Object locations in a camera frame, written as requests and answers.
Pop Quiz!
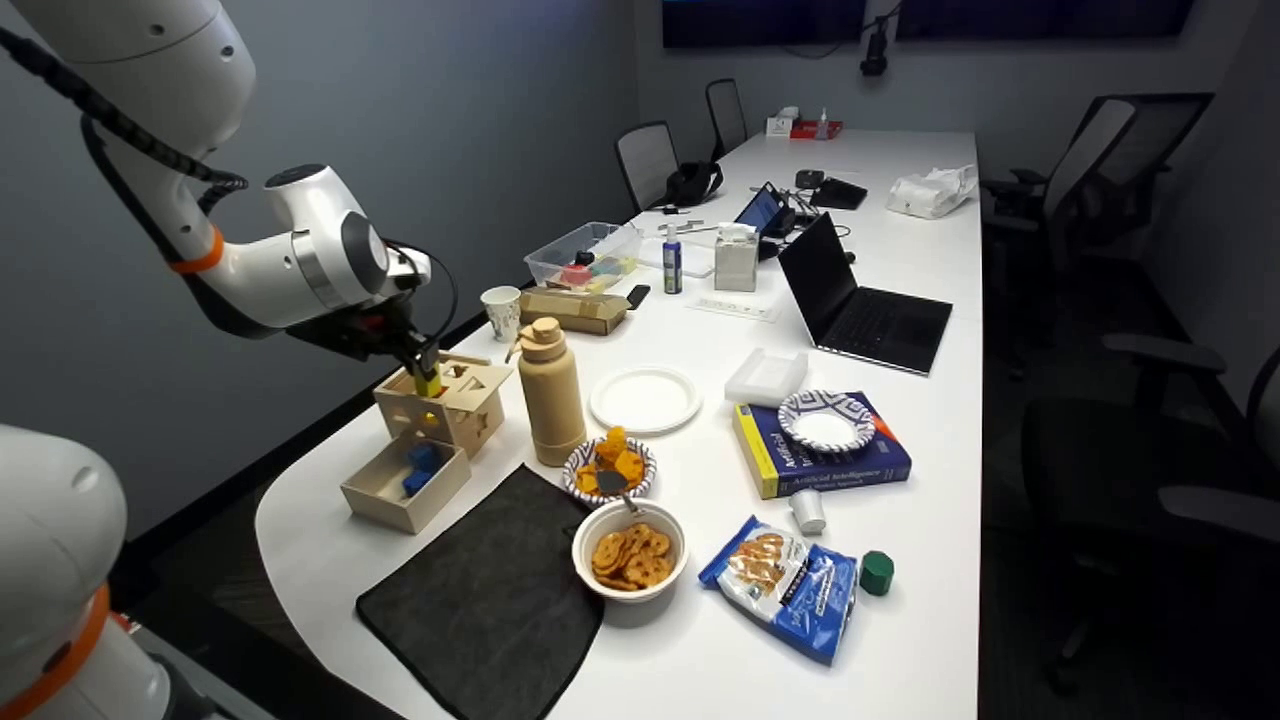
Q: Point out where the black bag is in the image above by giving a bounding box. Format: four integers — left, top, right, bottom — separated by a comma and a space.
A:
660, 158, 730, 212

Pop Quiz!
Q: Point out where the white plastic food container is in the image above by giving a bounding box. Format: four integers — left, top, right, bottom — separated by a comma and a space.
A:
722, 344, 812, 411

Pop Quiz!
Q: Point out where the tan thermos bottle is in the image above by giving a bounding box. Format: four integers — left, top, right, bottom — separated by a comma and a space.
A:
514, 310, 592, 473

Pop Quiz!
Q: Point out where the blue and yellow book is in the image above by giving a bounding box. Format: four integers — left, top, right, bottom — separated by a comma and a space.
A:
730, 389, 917, 505

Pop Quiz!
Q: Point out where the white carton box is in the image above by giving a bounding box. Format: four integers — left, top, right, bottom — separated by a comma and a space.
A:
711, 218, 766, 297

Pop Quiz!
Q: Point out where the blue snack bag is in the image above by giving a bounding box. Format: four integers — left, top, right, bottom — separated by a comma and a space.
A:
695, 512, 865, 669

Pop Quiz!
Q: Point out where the plain white plate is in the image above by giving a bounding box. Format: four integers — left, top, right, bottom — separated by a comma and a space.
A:
585, 365, 706, 440

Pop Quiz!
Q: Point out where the small white container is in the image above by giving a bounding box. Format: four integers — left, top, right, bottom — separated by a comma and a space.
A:
790, 488, 832, 538

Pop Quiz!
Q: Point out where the patterned bowl with fruit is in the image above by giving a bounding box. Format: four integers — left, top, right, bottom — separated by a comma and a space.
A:
556, 422, 660, 505

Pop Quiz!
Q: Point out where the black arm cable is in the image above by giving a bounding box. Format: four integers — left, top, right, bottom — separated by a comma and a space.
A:
0, 21, 463, 344

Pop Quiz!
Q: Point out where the office chair with mesh back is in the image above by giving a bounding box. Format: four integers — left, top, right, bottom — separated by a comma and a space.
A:
986, 87, 1217, 290

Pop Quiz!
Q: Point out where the dark spoon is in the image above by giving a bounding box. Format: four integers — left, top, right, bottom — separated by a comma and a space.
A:
597, 463, 643, 518

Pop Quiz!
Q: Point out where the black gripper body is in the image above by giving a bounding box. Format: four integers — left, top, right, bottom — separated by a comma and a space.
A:
282, 290, 431, 368

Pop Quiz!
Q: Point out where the wooden shape sorter box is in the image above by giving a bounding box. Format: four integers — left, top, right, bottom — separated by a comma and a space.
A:
368, 344, 516, 461

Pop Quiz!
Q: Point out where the white plastic bag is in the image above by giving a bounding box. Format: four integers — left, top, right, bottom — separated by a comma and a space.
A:
885, 158, 982, 224

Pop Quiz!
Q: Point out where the tan wooden block box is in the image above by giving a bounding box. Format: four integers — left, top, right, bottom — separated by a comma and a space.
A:
516, 284, 634, 340

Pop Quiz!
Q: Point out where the open wooden tray box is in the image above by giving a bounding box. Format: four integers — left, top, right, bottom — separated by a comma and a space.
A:
340, 434, 471, 538

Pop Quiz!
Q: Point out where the tablet with blue screen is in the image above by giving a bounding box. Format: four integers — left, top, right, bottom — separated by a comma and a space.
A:
733, 180, 800, 239

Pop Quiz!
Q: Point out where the black laptop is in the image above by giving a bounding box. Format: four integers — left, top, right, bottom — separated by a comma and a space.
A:
778, 212, 955, 376

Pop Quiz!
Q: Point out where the black office chair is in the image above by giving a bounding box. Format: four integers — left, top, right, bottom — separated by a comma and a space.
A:
1024, 331, 1280, 696

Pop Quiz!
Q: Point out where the black cloth mat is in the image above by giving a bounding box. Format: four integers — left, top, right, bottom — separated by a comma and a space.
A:
353, 461, 612, 720

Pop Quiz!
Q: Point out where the paper cup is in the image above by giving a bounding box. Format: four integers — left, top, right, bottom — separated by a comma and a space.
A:
478, 279, 527, 344

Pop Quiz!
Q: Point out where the clear plastic bin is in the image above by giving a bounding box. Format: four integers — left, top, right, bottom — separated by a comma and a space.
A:
520, 214, 643, 290

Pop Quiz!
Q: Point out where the white bowl with chips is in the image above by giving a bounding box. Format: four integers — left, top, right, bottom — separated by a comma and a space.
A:
570, 495, 693, 609

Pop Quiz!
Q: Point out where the grey office chair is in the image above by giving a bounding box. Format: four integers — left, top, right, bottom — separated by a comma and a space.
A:
612, 120, 685, 214
701, 77, 754, 158

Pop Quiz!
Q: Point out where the small green cap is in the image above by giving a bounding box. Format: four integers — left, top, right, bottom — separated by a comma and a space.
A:
857, 549, 902, 598

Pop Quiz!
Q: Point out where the black pouch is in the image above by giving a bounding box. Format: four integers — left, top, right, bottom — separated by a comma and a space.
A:
791, 166, 874, 212

